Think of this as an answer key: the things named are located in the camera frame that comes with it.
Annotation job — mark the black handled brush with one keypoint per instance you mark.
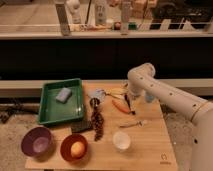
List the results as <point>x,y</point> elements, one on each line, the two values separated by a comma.
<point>128,103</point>

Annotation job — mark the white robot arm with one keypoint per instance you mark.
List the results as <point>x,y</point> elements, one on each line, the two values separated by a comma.
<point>198,110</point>

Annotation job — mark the orange carrot toy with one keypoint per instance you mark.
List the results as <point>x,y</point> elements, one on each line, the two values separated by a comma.
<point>121,107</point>

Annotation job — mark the blue cup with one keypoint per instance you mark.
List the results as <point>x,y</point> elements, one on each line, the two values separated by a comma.
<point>148,97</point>

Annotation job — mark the blue sponge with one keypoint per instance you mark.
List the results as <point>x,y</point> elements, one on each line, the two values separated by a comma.
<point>63,95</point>

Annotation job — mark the black scrubbing pad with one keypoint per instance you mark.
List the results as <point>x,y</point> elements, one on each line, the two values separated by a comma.
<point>80,127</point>

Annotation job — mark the wooden board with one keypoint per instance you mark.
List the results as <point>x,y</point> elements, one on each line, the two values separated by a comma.
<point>150,149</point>

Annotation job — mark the green plastic tray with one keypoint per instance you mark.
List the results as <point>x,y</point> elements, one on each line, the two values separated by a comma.
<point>53,112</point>

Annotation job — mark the white cup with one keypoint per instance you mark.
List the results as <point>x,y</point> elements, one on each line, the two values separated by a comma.
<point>121,140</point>

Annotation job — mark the yellow orange fruit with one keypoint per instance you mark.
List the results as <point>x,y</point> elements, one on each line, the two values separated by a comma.
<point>77,150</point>

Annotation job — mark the orange bowl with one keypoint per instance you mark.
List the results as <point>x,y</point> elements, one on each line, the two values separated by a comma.
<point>65,148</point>

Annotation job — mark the purple bowl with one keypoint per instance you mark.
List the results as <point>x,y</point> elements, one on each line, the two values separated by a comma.
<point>37,142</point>

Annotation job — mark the yellow handled utensil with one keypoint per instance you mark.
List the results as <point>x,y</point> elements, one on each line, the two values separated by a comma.
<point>116,93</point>

